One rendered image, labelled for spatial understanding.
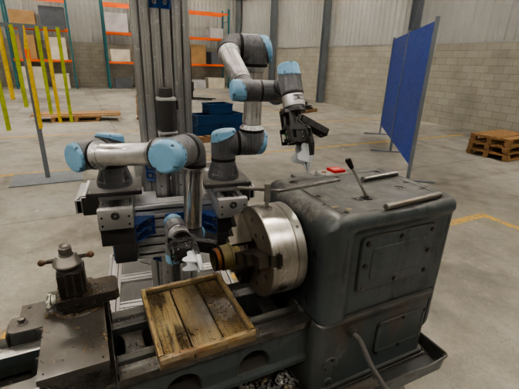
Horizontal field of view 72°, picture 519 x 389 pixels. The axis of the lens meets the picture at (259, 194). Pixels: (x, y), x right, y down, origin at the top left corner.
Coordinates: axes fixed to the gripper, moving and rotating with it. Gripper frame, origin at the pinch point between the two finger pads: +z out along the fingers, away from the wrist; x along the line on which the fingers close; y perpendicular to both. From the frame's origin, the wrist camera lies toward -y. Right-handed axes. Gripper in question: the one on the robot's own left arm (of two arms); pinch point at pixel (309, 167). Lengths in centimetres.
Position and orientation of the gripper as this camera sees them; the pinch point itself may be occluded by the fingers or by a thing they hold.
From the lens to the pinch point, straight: 120.1
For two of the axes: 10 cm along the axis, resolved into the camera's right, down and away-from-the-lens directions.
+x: 4.0, -0.9, -9.1
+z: 1.5, 9.9, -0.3
